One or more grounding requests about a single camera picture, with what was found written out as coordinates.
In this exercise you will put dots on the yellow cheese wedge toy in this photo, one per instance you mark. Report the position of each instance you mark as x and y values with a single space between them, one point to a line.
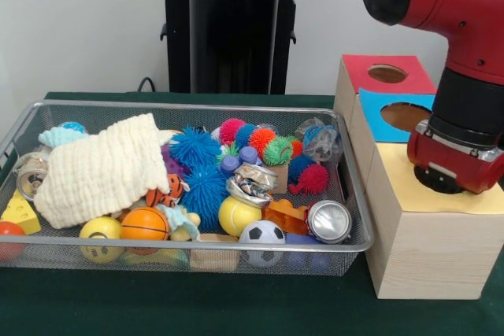
20 216

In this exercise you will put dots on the yellow smiley ball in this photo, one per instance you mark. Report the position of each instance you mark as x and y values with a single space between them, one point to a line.
101 234

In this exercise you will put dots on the crushed red drink can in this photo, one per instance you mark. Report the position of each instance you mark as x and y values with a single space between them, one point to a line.
329 222

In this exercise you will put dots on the silver drink can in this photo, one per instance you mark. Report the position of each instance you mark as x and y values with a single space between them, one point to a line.
27 175

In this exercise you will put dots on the striped tiger plush toy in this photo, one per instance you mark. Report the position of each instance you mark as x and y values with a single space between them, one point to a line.
167 193

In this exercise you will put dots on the black and white soccer ball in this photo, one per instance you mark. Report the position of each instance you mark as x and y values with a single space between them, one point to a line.
263 234

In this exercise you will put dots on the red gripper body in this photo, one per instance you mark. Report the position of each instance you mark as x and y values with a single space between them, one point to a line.
472 171

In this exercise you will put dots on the mint green cloth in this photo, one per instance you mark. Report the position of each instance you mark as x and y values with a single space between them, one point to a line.
59 138

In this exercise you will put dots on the red ball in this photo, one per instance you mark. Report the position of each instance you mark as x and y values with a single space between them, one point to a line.
8 238

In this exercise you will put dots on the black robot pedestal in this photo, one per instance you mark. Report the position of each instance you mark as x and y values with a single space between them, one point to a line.
228 45

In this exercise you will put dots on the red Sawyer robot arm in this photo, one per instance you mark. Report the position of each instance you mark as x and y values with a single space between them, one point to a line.
465 21

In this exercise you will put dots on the orange toy basketball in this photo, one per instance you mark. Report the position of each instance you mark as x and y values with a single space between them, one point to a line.
146 224

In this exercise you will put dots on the wooden box with three holes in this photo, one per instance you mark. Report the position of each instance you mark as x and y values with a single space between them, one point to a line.
409 257

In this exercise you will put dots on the yellow tennis ball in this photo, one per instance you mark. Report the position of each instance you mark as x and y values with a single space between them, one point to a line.
239 216

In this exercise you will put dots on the clear mesh bin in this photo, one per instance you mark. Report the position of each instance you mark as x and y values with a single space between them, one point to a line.
354 234

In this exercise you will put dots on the blue spiky rubber ball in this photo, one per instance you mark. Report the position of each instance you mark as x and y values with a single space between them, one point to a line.
205 194
195 147

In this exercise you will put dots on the cream knitted cloth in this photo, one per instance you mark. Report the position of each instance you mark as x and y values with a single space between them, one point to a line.
102 171

